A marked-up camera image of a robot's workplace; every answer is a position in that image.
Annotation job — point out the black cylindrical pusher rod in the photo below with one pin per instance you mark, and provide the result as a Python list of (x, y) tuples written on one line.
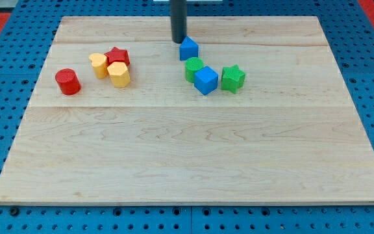
[(178, 17)]

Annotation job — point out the green star block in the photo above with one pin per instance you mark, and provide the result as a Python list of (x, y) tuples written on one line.
[(232, 78)]

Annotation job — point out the red star block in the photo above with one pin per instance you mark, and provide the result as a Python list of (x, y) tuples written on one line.
[(118, 55)]

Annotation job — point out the red cylinder block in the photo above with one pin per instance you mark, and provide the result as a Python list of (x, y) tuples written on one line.
[(67, 81)]

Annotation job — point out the green circle block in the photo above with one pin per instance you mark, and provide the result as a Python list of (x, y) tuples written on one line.
[(192, 65)]

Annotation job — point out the blue cube block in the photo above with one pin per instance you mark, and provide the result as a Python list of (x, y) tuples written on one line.
[(206, 80)]

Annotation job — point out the yellow heart block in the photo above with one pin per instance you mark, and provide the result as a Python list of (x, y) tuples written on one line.
[(99, 64)]

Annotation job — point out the blue triangle block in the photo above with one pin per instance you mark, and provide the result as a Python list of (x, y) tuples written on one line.
[(188, 48)]

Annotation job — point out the yellow hexagon block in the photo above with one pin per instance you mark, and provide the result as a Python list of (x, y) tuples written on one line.
[(119, 74)]

